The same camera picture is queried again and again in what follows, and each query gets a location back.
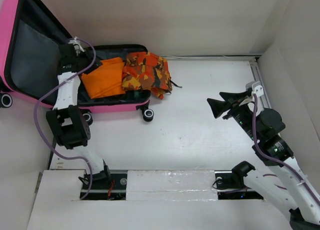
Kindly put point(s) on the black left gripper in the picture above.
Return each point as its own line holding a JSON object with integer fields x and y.
{"x": 87, "y": 53}

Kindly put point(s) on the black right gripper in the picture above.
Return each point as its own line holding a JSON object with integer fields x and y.
{"x": 232, "y": 101}

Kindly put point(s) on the orange cloth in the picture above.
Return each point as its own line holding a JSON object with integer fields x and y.
{"x": 106, "y": 80}

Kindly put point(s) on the pink suitcase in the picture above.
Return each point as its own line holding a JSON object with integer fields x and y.
{"x": 29, "y": 55}

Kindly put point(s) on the orange camouflage garment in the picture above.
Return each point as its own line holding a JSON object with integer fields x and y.
{"x": 147, "y": 71}

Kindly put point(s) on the green white tube bottle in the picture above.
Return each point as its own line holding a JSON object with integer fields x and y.
{"x": 136, "y": 95}

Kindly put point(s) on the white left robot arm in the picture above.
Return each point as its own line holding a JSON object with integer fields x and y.
{"x": 68, "y": 123}

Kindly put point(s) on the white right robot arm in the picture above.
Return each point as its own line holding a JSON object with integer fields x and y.
{"x": 298, "y": 201}

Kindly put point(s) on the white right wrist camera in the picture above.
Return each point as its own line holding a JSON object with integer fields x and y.
{"x": 255, "y": 87}

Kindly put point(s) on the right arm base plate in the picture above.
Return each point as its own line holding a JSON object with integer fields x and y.
{"x": 229, "y": 187}

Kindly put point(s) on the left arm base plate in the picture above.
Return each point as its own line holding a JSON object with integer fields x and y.
{"x": 114, "y": 190}

